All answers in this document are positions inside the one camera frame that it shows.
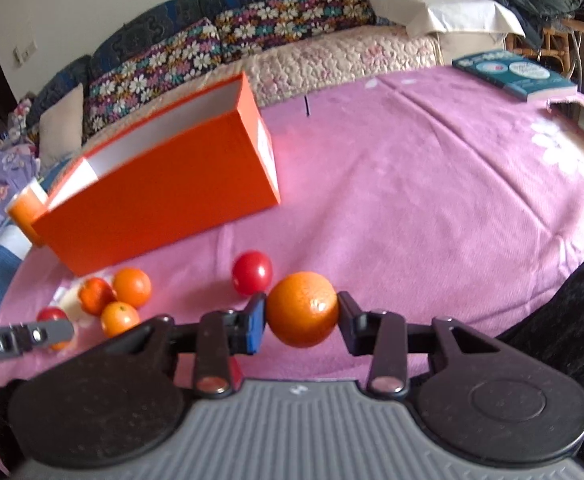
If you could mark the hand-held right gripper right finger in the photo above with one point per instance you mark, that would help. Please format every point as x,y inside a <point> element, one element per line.
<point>348,321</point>

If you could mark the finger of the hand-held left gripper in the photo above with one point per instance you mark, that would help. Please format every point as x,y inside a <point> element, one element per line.
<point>46,333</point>

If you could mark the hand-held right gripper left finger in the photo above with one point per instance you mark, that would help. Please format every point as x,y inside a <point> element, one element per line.
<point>257,322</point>

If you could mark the small orange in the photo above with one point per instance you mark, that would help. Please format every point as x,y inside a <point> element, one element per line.
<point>132,286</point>
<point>60,345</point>
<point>119,319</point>

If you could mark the red tomato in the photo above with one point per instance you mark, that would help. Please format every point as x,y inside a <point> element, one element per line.
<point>252,272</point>
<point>51,314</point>

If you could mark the large orange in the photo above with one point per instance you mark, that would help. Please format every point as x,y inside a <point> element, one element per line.
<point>302,310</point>

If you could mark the reddish orange tangerine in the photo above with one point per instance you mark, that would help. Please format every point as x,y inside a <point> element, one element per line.
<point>94,295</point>

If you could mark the orange cardboard box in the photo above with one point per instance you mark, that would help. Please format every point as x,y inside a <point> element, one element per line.
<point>161,200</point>

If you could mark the orange plastic cup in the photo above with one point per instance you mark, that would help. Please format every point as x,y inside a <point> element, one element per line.
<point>24,210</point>

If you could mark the pink floral tablecloth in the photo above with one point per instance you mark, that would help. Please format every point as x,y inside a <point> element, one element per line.
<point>397,185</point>

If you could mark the beige pillow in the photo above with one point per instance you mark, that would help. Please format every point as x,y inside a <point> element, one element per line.
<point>60,127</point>

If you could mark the black velvet clothing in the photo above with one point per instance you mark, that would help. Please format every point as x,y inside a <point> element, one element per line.
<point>567,320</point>

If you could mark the black pen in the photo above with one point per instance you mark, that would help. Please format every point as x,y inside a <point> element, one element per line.
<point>307,105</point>

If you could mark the quilted beige sofa cover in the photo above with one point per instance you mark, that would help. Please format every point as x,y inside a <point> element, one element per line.
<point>322,60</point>

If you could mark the small floral pillow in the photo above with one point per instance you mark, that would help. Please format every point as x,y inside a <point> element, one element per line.
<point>146,75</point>

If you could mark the teal paperback book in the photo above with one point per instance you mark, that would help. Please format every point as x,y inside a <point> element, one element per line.
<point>514,72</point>

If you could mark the white side cabinet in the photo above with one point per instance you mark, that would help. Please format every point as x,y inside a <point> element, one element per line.
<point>472,47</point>

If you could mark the large floral pillow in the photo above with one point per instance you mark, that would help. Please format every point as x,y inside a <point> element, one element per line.
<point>292,20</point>

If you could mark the rattan chair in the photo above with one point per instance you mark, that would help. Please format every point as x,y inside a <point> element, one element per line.
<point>552,42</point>

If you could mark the white wall switch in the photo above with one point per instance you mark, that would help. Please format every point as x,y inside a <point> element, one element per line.
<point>24,52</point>

